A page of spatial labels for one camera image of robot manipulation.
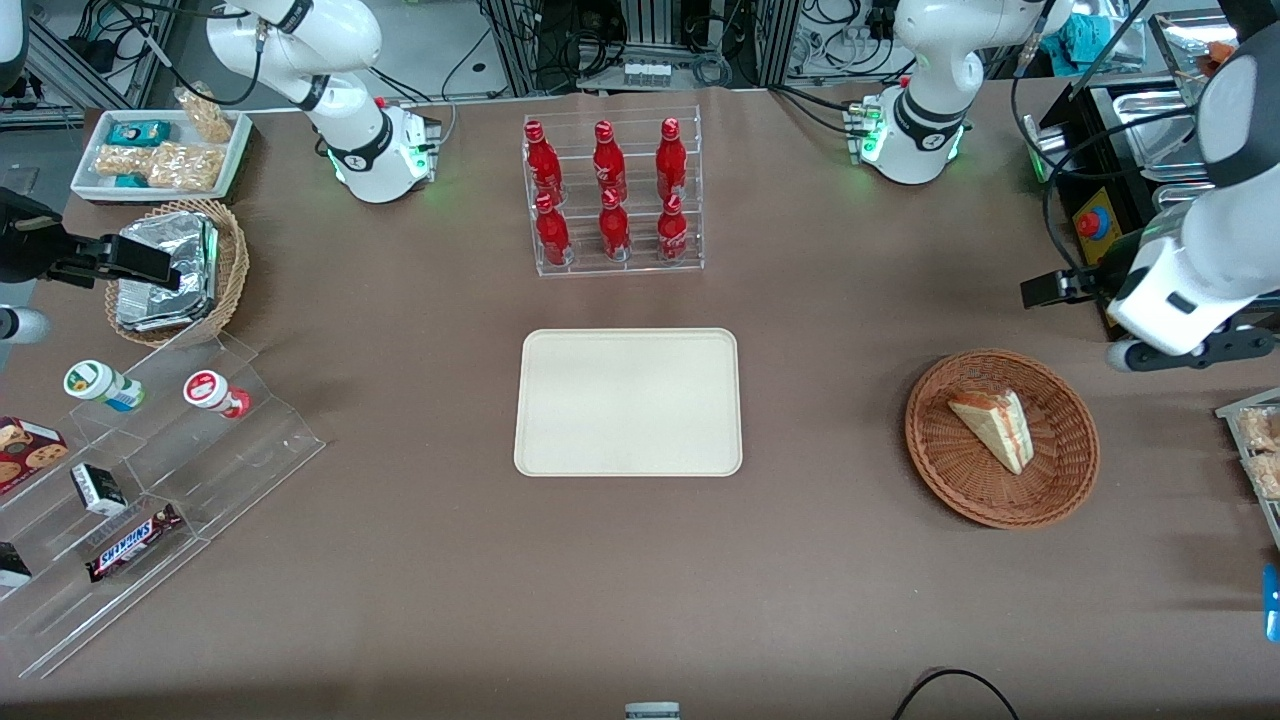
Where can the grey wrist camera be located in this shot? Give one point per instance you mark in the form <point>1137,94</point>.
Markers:
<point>22,325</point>
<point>1126,355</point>

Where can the blue plastic object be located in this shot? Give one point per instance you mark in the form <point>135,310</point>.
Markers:
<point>1273,605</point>

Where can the small tan wicker basket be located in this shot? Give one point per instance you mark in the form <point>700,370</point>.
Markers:
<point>232,270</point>

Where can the clear acrylic bottle rack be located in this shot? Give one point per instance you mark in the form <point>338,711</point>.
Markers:
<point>582,270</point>

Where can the red cap yogurt bottle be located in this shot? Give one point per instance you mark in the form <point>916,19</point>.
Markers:
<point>212,392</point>

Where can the small black white carton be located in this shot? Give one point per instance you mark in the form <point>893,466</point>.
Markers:
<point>97,490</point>

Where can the cream plastic serving tray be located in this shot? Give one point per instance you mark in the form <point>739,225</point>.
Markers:
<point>600,410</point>

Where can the foil wrapped package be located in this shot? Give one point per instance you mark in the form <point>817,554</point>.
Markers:
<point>150,310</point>
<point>185,240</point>

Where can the red cola bottle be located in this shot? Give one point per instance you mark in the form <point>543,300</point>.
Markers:
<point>608,162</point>
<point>614,230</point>
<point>671,160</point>
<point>543,165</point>
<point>673,233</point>
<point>552,235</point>

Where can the teal cloth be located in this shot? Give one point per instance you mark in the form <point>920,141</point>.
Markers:
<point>1095,40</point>

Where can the steel warmer pan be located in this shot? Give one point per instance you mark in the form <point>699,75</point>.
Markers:
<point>1160,125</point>

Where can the grey device at table edge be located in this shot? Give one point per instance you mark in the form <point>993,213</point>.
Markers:
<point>652,712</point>

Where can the black snack box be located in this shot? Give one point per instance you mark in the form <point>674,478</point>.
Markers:
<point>12,566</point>

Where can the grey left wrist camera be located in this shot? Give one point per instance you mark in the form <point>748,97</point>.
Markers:
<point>1126,355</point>

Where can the clear bag of puffed snacks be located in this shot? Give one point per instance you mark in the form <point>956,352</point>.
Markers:
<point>120,161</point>
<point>208,118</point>
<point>186,167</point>

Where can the green cap yogurt bottle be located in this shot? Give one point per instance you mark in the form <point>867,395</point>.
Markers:
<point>100,385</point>

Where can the triangle sandwich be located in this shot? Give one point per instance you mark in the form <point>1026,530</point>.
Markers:
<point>995,430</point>

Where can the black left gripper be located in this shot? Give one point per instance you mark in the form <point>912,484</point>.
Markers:
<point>1093,283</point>

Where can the large brown wicker basket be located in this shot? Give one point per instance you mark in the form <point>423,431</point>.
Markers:
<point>960,480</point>

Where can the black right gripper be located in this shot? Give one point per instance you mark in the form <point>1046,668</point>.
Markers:
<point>28,245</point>

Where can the orange fried food piece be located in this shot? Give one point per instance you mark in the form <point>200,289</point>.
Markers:
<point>1215,58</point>

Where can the Snickers chocolate bar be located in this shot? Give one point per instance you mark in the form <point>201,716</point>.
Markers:
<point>132,543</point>

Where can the aluminium frame rack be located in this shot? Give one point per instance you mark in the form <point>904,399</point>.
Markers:
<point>640,25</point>

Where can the red round knob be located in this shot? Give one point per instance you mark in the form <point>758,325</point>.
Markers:
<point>1093,222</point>

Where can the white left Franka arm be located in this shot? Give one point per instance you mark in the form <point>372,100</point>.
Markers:
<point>1230,230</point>

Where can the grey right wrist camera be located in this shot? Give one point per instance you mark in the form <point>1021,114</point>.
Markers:
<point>22,325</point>

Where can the black food warmer cabinet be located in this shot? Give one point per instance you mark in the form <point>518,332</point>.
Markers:
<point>1095,185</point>

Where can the small teal snack packet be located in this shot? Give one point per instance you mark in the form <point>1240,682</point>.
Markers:
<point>130,181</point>

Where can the red cookie box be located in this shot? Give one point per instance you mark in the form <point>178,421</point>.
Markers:
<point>25,455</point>

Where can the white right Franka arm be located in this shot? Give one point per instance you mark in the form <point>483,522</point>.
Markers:
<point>360,150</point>

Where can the clear acrylic stepped display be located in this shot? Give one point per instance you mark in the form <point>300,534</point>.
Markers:
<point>240,470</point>

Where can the clear bag of fried snacks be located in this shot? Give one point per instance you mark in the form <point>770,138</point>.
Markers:
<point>1266,476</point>
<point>1262,428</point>

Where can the white rectangular snack tray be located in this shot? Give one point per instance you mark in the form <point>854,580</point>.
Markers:
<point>90,183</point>

